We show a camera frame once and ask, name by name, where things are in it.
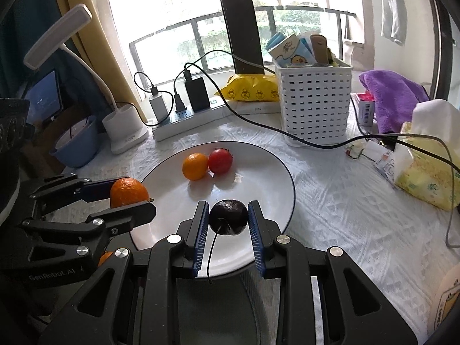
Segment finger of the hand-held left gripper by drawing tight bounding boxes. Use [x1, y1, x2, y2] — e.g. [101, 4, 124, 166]
[29, 172, 121, 211]
[20, 201, 157, 270]

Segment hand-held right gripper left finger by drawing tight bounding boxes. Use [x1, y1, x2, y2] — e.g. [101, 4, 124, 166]
[38, 201, 210, 345]

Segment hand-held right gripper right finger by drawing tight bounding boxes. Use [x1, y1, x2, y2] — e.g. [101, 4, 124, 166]
[247, 200, 419, 345]

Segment large orange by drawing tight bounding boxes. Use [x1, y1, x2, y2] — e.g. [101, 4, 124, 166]
[110, 177, 150, 209]

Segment dark plum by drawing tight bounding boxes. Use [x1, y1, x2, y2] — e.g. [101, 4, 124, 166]
[206, 199, 249, 284]

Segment white plate with dark rim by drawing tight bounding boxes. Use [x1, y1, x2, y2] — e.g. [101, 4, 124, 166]
[129, 140, 296, 278]

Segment blue bowl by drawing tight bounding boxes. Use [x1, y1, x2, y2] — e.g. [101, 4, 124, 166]
[48, 115, 100, 169]

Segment white desk lamp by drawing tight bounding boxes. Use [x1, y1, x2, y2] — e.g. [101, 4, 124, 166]
[23, 3, 149, 155]

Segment small orange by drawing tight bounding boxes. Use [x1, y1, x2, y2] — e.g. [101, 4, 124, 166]
[182, 153, 209, 181]

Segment grey round mat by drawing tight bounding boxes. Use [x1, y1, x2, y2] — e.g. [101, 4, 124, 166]
[172, 269, 313, 345]

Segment cardboard box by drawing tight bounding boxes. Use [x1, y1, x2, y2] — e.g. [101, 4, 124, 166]
[22, 102, 90, 173]

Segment red tomato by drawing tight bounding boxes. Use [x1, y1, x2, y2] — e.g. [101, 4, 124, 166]
[208, 147, 234, 175]

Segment white power strip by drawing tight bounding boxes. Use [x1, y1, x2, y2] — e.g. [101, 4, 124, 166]
[151, 97, 236, 142]

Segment white charger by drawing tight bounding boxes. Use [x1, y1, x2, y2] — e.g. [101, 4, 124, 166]
[149, 91, 169, 122]

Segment tablet screen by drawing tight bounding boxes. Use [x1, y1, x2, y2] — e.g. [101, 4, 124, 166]
[23, 69, 64, 123]

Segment white wipes pack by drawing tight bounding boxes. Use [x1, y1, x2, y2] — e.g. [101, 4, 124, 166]
[226, 99, 283, 114]

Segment black charger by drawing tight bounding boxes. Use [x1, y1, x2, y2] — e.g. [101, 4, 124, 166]
[184, 75, 211, 112]

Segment white plastic basket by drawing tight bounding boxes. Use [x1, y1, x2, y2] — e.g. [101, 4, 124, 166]
[273, 58, 353, 147]

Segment yellow curtain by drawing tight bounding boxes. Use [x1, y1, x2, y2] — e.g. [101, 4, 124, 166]
[52, 0, 148, 123]

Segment yellow wipes pack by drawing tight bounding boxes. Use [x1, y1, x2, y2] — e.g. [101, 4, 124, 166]
[216, 73, 280, 102]

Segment small white sachets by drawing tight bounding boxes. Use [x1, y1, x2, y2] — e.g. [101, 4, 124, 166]
[372, 143, 396, 181]

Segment red and white small box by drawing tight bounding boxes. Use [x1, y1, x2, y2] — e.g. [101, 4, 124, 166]
[350, 93, 376, 127]

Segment black balcony railing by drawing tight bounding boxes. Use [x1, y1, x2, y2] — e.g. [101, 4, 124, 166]
[129, 5, 357, 90]

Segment yellow tissue box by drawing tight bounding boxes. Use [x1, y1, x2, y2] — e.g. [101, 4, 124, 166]
[393, 99, 460, 212]

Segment cartoon print tissue packet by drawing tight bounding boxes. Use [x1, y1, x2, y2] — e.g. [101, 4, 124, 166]
[267, 32, 320, 68]

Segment purple towel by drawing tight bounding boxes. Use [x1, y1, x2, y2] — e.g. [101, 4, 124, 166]
[359, 70, 430, 135]

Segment cream yellow packet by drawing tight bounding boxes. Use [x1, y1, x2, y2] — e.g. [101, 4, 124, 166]
[431, 269, 460, 336]

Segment hanging grey garment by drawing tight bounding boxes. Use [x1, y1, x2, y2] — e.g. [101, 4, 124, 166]
[379, 0, 408, 46]

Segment thin black lamp cable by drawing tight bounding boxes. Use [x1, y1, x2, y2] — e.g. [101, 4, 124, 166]
[133, 71, 159, 127]

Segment thin black charger cable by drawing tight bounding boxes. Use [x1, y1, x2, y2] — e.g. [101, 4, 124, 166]
[184, 50, 277, 80]

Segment brown wooden handle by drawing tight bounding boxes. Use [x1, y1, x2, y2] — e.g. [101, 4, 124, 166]
[310, 34, 330, 66]

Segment dark window post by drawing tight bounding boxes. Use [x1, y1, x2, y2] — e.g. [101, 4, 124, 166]
[214, 0, 265, 76]

